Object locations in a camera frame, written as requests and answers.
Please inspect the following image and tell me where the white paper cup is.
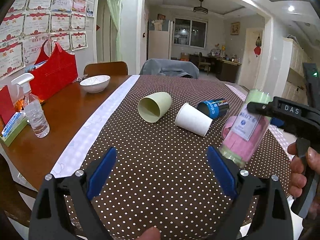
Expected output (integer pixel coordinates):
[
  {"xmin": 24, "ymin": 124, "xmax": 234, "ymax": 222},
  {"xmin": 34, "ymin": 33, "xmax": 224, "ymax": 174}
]
[{"xmin": 174, "ymin": 102, "xmax": 213, "ymax": 137}]

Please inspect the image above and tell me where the wooden dining chair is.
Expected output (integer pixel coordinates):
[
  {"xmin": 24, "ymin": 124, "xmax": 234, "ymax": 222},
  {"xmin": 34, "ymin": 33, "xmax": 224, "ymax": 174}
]
[{"xmin": 83, "ymin": 61, "xmax": 128, "ymax": 76}]

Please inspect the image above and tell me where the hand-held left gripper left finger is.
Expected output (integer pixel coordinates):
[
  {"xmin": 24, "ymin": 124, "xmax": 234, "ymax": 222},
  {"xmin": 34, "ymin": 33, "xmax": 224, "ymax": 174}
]
[{"xmin": 29, "ymin": 147, "xmax": 118, "ymax": 240}]

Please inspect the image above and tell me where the clear plastic cup pink insert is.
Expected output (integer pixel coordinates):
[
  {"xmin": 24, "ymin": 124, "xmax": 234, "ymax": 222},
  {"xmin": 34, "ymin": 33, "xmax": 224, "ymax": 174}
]
[{"xmin": 221, "ymin": 89, "xmax": 273, "ymax": 168}]

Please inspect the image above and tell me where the person's right hand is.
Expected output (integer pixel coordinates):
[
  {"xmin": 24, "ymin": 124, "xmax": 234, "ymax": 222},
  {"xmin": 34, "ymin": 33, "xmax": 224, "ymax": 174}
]
[{"xmin": 288, "ymin": 142, "xmax": 320, "ymax": 199}]

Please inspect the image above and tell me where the white ceramic bowl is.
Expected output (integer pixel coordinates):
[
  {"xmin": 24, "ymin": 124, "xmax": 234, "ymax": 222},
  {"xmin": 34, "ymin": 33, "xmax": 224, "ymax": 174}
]
[{"xmin": 80, "ymin": 75, "xmax": 111, "ymax": 94}]

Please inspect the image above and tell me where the blue cylindrical canister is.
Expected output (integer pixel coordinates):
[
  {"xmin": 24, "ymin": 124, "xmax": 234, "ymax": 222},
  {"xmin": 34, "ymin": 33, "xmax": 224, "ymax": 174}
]
[{"xmin": 197, "ymin": 99, "xmax": 230, "ymax": 120}]

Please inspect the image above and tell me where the white refrigerator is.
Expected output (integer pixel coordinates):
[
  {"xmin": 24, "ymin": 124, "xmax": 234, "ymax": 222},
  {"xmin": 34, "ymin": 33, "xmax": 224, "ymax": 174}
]
[{"xmin": 148, "ymin": 20, "xmax": 173, "ymax": 60}]

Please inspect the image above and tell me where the cluttered wooden desk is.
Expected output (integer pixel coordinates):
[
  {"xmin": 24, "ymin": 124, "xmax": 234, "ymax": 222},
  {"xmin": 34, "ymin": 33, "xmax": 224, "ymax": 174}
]
[{"xmin": 190, "ymin": 54, "xmax": 242, "ymax": 83}]

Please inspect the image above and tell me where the grey covered sofa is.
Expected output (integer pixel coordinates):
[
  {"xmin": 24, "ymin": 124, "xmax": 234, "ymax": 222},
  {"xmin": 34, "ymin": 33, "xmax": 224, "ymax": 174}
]
[{"xmin": 139, "ymin": 58, "xmax": 200, "ymax": 79}]

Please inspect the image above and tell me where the black ceiling lamp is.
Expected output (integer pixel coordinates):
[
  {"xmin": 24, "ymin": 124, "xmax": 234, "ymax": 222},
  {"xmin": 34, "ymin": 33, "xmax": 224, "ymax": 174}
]
[{"xmin": 193, "ymin": 0, "xmax": 209, "ymax": 14}]

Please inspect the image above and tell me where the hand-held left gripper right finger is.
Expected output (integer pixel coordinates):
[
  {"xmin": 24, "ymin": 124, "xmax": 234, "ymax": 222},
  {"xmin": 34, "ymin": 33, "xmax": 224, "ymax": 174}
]
[{"xmin": 207, "ymin": 145, "xmax": 293, "ymax": 240}]

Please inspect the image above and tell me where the red door ornament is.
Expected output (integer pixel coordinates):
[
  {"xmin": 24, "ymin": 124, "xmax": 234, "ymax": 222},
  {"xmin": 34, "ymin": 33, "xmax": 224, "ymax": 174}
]
[{"xmin": 253, "ymin": 35, "xmax": 262, "ymax": 55}]

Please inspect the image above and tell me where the green sheer curtain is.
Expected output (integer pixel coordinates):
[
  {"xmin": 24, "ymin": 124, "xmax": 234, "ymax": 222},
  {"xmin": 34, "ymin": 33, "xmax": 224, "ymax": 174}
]
[{"xmin": 100, "ymin": 0, "xmax": 123, "ymax": 63}]

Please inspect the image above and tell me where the wall of award certificates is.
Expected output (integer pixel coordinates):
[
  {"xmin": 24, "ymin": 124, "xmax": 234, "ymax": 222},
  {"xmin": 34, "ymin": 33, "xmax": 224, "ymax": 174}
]
[{"xmin": 0, "ymin": 0, "xmax": 95, "ymax": 79}]

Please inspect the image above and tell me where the red felt bag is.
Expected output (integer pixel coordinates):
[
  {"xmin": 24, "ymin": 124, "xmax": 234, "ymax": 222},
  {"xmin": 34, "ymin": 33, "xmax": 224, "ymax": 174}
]
[{"xmin": 27, "ymin": 39, "xmax": 78, "ymax": 102}]

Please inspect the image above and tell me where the red cardboard box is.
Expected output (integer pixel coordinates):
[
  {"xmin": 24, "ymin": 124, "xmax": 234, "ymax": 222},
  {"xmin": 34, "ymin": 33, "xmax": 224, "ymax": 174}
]
[{"xmin": 0, "ymin": 85, "xmax": 15, "ymax": 125}]

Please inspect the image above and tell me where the wooden desk chair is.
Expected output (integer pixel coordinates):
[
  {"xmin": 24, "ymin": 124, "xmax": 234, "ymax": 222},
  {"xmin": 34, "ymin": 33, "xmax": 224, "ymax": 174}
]
[{"xmin": 198, "ymin": 52, "xmax": 212, "ymax": 75}]

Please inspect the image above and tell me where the person's left hand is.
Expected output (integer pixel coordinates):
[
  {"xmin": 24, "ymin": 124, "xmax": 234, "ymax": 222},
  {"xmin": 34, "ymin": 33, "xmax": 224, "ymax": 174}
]
[{"xmin": 136, "ymin": 227, "xmax": 161, "ymax": 240}]

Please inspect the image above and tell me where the green tissue box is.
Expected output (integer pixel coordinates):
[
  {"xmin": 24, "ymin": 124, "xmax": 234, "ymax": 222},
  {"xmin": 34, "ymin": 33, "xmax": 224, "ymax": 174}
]
[{"xmin": 0, "ymin": 112, "xmax": 28, "ymax": 147}]

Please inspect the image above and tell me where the cream storage cabinet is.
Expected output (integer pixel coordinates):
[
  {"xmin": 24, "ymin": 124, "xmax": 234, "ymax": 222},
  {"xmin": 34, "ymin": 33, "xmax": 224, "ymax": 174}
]
[{"xmin": 282, "ymin": 36, "xmax": 310, "ymax": 105}]

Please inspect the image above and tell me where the white door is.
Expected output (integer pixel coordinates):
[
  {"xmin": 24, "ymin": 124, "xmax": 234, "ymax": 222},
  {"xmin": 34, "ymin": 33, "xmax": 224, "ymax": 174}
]
[{"xmin": 237, "ymin": 27, "xmax": 264, "ymax": 90}]

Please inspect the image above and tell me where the clear spray bottle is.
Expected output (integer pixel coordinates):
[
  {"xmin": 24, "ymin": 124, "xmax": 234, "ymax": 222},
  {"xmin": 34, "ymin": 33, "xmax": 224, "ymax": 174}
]
[{"xmin": 11, "ymin": 73, "xmax": 50, "ymax": 138}]

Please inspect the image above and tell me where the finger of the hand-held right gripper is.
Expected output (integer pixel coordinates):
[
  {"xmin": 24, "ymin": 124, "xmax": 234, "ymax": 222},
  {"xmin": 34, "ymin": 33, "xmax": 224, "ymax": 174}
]
[
  {"xmin": 246, "ymin": 96, "xmax": 308, "ymax": 120},
  {"xmin": 269, "ymin": 117, "xmax": 298, "ymax": 138}
]

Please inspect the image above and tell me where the pale green plastic cup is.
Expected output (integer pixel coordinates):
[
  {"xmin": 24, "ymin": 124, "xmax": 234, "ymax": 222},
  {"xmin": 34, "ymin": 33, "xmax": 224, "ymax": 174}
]
[{"xmin": 138, "ymin": 92, "xmax": 172, "ymax": 123}]

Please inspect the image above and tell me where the brown polka dot tablecloth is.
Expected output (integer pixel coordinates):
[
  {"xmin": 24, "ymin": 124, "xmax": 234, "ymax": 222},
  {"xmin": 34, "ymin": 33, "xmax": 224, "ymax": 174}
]
[{"xmin": 54, "ymin": 74, "xmax": 295, "ymax": 240}]

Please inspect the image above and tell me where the window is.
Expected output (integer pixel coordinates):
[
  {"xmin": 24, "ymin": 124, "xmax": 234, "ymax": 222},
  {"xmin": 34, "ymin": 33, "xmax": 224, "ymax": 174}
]
[{"xmin": 174, "ymin": 18, "xmax": 207, "ymax": 47}]

